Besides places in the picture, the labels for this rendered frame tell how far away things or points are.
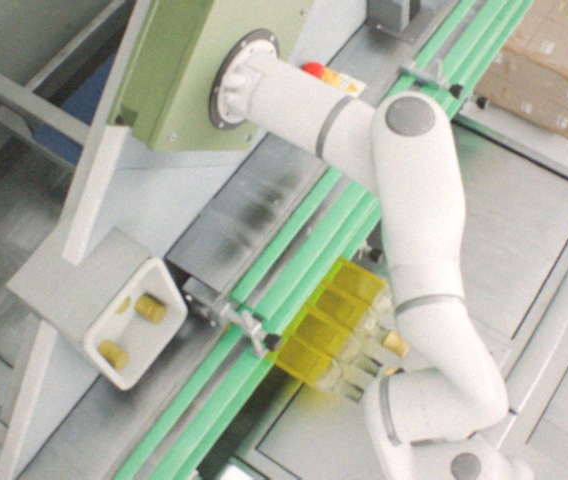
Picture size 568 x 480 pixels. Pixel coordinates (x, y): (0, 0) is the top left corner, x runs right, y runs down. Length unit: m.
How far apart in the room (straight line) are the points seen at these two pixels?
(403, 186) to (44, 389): 0.69
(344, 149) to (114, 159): 0.33
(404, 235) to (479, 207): 0.88
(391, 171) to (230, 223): 0.53
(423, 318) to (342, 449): 0.63
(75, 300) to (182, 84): 0.36
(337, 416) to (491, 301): 0.40
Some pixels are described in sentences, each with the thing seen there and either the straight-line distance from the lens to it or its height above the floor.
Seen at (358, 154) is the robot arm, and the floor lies 1.05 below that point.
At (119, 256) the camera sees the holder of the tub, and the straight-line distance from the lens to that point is 1.13.
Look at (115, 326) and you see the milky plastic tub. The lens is 1.28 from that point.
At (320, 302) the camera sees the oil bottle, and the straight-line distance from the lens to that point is 1.38.
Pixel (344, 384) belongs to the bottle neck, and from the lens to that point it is 1.34.
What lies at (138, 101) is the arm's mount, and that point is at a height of 0.79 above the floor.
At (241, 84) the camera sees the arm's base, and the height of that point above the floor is 0.87.
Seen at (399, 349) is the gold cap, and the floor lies 1.15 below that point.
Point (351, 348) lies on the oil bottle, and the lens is 1.35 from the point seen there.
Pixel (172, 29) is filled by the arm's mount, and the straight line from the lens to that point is 0.98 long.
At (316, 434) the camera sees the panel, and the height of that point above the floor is 1.09.
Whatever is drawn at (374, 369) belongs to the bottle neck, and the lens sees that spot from 1.35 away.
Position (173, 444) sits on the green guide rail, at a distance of 1.32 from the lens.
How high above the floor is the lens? 1.36
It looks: 21 degrees down
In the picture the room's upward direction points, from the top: 120 degrees clockwise
